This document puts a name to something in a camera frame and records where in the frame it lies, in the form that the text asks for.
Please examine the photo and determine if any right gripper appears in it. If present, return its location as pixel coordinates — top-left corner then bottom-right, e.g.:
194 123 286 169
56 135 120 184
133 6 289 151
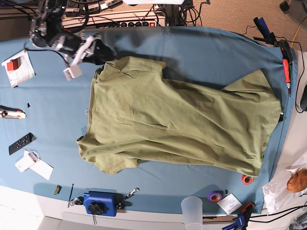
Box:
63 34 116 81

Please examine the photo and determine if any olive green t-shirt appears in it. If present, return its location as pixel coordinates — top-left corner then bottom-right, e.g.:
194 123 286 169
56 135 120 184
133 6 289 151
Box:
77 57 281 177

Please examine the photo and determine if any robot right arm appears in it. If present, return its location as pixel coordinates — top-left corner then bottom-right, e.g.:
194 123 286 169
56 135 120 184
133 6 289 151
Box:
29 0 116 81

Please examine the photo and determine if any white power strip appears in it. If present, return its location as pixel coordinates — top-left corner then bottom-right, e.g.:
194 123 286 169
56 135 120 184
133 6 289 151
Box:
59 11 166 28

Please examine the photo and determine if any black remote control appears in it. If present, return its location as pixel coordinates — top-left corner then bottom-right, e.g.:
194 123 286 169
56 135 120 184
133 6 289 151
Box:
9 132 36 155

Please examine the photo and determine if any orange white utility knife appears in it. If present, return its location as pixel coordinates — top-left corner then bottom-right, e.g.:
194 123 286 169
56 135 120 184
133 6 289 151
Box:
0 105 26 119

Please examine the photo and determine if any clear plastic packaged item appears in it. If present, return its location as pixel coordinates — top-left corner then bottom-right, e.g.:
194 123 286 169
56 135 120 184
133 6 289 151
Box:
15 150 39 173

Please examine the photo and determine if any white paper sheet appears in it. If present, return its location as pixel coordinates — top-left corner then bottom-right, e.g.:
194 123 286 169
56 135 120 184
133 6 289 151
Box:
24 150 53 180

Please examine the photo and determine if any small green yellow battery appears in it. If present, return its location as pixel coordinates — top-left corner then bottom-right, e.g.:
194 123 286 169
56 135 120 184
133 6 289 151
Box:
54 185 62 195

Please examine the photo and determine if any silver carabiner clip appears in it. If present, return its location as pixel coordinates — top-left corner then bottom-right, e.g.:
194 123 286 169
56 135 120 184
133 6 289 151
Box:
124 187 140 199

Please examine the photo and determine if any blue clamp block black knob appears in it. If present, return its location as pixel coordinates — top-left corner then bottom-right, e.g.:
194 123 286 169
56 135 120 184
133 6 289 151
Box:
83 191 124 217

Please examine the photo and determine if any blue black clamp top right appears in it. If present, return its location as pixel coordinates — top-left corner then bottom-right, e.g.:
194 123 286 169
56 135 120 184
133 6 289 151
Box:
253 17 278 46

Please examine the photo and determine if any translucent plastic cup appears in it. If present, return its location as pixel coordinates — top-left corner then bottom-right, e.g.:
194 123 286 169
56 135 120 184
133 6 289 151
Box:
181 196 203 230

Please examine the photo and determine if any purple tape roll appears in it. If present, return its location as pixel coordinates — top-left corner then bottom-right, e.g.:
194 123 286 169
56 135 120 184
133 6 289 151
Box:
207 190 224 202

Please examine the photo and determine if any orange black clamp right edge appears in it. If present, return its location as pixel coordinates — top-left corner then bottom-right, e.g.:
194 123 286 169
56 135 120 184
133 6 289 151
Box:
278 39 293 98

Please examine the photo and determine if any red tape roll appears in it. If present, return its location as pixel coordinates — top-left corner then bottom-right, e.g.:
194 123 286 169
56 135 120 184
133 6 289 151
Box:
241 175 254 185

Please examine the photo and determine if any white card booklet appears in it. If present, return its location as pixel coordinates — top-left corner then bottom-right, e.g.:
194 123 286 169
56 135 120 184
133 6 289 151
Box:
217 194 242 215

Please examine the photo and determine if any blue orange clamp bottom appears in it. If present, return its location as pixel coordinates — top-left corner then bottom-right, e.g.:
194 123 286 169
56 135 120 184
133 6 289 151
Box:
222 202 255 230

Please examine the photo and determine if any white plastic bag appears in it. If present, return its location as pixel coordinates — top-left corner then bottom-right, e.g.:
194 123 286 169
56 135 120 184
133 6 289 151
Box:
262 153 307 214

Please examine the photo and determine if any brown furry object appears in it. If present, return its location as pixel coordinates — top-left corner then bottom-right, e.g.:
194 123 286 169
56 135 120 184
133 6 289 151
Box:
287 169 307 193

